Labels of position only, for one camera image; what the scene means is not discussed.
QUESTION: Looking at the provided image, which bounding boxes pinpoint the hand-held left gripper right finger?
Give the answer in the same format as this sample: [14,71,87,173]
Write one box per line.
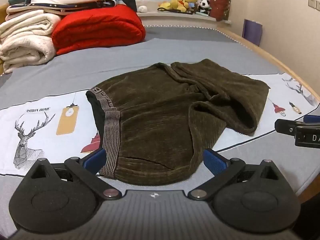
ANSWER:
[187,149,288,200]

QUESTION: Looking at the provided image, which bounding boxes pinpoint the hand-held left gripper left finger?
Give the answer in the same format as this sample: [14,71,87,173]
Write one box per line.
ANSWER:
[24,148,123,200]

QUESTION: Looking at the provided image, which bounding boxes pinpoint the olive corduroy pants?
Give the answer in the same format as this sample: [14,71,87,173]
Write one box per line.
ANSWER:
[85,59,271,187]

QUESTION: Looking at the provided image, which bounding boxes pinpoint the purple board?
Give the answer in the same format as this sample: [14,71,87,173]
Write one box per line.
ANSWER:
[242,19,263,47]

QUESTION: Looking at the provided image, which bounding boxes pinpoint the cream folded fleece blanket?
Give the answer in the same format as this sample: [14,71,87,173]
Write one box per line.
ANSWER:
[0,10,62,40]
[0,34,56,74]

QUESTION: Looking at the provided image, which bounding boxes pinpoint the red folded blanket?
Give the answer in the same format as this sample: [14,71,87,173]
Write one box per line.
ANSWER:
[51,4,147,56]

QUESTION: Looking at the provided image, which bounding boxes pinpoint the red patterned cushion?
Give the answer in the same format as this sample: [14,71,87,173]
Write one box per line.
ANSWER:
[209,0,232,22]

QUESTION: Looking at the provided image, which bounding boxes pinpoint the panda plush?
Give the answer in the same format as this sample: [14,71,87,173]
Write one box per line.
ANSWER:
[199,0,212,15]

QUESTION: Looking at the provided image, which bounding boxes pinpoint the beige window ledge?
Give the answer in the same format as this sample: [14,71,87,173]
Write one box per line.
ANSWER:
[137,10,233,29]

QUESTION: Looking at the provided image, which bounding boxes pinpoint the navy-trimmed folded pad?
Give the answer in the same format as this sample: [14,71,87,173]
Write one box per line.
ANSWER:
[7,0,117,15]

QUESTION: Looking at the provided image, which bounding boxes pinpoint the yellow duck plush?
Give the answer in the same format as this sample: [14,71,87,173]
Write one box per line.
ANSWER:
[159,0,187,12]

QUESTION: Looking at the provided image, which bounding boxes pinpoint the pink folded cloth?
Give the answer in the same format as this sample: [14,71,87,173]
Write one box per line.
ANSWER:
[5,7,63,22]

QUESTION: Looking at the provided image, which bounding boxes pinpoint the white plush toy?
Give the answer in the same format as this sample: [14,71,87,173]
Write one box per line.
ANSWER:
[135,0,151,13]

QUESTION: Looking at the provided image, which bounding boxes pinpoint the black strap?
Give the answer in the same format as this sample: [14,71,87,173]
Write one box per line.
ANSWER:
[157,7,193,14]

